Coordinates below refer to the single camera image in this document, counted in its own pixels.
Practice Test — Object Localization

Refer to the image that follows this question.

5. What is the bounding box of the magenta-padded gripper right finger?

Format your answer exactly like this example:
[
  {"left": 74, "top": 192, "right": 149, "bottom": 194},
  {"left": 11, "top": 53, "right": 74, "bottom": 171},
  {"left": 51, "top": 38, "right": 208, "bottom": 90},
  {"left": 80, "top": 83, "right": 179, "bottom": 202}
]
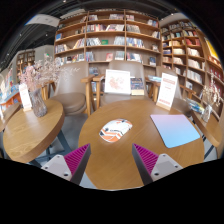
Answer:
[{"left": 131, "top": 143, "right": 184, "bottom": 186}]

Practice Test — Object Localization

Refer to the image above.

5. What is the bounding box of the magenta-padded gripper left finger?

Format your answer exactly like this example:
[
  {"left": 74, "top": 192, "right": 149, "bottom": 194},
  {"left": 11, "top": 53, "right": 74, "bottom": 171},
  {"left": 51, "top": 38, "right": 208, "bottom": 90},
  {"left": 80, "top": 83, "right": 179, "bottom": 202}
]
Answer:
[{"left": 40, "top": 143, "right": 92, "bottom": 186}]

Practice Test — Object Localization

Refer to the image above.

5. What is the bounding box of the beige wooden-armed armchair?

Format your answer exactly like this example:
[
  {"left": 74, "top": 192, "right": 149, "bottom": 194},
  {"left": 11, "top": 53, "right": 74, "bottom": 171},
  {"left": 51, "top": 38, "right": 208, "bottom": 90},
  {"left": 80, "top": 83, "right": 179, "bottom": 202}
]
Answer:
[
  {"left": 92, "top": 59, "right": 156, "bottom": 109},
  {"left": 49, "top": 60, "right": 96, "bottom": 117},
  {"left": 151, "top": 65, "right": 193, "bottom": 117}
]

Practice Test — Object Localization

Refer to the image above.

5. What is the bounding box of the white red standing table sign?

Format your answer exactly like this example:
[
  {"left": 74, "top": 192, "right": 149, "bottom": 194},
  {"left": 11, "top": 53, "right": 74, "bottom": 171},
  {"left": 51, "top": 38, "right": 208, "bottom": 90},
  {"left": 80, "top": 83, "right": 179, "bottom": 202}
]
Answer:
[{"left": 155, "top": 72, "right": 179, "bottom": 111}]

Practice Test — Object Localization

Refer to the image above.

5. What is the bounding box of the round wooden side table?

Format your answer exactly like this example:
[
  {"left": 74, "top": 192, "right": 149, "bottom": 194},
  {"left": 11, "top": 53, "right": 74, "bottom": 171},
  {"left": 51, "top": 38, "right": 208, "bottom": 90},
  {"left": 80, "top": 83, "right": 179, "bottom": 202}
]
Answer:
[
  {"left": 2, "top": 98, "right": 73, "bottom": 165},
  {"left": 191, "top": 109, "right": 223, "bottom": 158},
  {"left": 0, "top": 103, "right": 22, "bottom": 133}
]

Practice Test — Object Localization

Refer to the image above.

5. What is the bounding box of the angled wooden bookshelf unit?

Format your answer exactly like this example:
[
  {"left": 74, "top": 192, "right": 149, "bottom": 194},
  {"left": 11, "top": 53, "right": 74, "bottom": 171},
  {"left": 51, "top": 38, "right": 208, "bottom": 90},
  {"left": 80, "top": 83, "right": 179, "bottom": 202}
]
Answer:
[{"left": 159, "top": 18, "right": 224, "bottom": 118}]

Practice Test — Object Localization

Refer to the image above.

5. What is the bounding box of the dark cover book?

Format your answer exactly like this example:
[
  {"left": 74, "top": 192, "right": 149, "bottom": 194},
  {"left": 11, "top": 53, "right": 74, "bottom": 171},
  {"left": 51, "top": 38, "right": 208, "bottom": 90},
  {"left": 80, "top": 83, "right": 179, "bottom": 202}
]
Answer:
[{"left": 130, "top": 77, "right": 145, "bottom": 97}]

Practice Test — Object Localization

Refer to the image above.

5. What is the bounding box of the distant wooden bookshelf unit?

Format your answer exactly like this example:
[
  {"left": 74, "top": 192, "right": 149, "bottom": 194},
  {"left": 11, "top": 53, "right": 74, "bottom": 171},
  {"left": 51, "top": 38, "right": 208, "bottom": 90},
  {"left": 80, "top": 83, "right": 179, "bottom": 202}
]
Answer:
[{"left": 15, "top": 49, "right": 36, "bottom": 83}]

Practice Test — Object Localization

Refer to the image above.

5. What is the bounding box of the stack of colourful books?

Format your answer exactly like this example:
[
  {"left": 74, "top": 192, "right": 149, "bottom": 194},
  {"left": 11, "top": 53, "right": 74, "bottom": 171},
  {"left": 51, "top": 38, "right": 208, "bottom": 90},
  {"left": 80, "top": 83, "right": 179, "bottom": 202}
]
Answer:
[{"left": 185, "top": 97, "right": 205, "bottom": 115}]

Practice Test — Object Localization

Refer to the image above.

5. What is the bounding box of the white orange patterned computer mouse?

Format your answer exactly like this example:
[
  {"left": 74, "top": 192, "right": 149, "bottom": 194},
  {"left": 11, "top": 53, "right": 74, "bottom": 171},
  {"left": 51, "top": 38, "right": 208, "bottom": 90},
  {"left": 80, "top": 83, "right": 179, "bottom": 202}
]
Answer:
[{"left": 98, "top": 118, "right": 134, "bottom": 144}]

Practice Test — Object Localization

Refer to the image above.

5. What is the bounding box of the stack of light blue books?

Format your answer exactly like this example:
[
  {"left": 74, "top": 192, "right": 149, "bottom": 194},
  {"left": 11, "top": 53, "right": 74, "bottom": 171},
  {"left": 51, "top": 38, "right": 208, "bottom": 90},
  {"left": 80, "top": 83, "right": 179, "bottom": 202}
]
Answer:
[{"left": 146, "top": 74, "right": 163, "bottom": 84}]

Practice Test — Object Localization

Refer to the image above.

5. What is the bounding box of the pale blue pink mouse pad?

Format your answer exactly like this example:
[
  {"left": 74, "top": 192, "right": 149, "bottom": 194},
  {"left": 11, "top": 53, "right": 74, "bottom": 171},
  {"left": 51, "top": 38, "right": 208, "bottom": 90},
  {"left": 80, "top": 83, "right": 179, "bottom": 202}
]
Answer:
[{"left": 149, "top": 114, "right": 201, "bottom": 149}]

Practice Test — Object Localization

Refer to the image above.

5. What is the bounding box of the orange book display stand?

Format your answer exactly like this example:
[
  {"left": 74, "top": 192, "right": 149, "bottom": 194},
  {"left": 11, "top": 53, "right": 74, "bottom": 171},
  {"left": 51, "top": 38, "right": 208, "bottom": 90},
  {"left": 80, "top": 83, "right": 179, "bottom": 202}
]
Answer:
[{"left": 0, "top": 68, "right": 22, "bottom": 113}]

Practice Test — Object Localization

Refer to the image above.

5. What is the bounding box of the wide wooden bookshelf unit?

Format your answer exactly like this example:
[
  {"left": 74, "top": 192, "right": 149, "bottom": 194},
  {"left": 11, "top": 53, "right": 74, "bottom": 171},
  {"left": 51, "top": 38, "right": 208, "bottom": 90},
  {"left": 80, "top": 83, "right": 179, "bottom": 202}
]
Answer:
[{"left": 53, "top": 9, "right": 163, "bottom": 93}]

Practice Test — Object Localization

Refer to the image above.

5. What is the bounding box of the white hanging ceiling sign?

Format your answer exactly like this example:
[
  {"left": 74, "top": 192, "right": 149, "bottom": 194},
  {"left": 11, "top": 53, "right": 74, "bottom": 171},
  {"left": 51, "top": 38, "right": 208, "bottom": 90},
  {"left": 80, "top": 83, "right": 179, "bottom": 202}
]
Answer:
[{"left": 24, "top": 13, "right": 61, "bottom": 28}]

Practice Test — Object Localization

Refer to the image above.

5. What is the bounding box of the glass vase with pink flowers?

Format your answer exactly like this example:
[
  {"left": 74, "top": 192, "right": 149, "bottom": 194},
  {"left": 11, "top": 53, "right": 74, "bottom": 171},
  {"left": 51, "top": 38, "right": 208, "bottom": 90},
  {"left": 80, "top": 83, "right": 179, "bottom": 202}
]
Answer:
[{"left": 18, "top": 56, "right": 73, "bottom": 118}]

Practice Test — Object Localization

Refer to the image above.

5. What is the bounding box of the small white table sign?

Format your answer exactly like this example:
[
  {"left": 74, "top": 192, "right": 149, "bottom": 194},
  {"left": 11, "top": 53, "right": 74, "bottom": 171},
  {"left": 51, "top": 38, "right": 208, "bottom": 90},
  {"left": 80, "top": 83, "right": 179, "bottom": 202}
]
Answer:
[{"left": 18, "top": 83, "right": 33, "bottom": 112}]

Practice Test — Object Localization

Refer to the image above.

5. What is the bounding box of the white framed red-print picture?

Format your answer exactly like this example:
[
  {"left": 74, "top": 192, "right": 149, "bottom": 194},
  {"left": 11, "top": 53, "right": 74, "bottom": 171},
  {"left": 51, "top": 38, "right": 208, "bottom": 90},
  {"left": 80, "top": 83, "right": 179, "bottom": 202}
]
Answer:
[{"left": 104, "top": 68, "right": 132, "bottom": 96}]

